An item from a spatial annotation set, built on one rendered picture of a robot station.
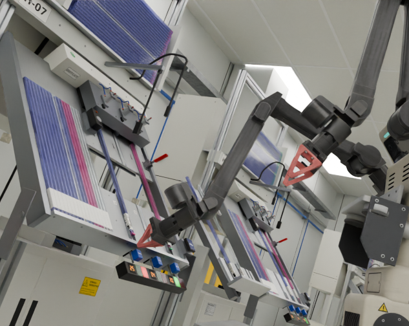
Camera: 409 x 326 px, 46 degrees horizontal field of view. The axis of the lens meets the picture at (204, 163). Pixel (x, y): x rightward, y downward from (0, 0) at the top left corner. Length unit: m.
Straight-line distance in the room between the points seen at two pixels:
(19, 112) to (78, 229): 0.38
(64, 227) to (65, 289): 0.54
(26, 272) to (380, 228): 1.07
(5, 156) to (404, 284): 2.77
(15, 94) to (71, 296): 0.74
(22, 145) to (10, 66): 0.31
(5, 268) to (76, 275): 0.62
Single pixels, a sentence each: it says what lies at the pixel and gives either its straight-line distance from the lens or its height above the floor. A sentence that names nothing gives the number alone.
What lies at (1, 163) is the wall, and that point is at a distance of 3.51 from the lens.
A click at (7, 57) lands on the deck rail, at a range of 1.63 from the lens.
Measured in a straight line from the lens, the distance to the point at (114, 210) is 1.52.
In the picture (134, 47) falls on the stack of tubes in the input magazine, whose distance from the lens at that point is 2.03.
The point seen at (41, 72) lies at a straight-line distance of 1.72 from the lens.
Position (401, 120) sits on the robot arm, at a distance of 1.27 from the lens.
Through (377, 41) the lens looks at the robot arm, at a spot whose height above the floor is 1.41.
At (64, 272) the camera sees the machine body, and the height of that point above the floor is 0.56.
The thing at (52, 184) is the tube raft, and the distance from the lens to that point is 1.31.
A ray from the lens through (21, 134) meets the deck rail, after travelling 1.40.
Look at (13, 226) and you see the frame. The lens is 1.22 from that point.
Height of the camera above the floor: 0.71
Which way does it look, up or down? 12 degrees up
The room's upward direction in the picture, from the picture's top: 20 degrees clockwise
